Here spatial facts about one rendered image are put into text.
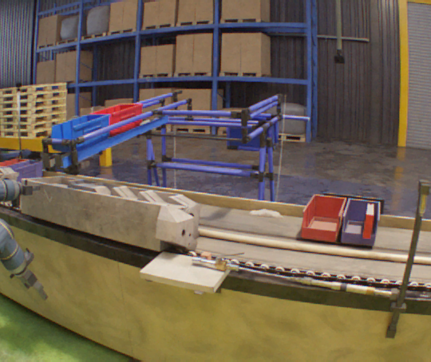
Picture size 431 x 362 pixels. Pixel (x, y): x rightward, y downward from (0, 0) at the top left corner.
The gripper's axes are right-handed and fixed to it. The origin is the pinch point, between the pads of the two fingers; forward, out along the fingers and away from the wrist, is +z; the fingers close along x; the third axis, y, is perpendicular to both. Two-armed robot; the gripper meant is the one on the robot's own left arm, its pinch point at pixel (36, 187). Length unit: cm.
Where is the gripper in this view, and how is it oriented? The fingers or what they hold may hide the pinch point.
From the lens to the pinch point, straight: 207.7
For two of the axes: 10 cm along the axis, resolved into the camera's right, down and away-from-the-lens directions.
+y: 0.8, -9.9, -0.9
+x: -9.3, -1.1, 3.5
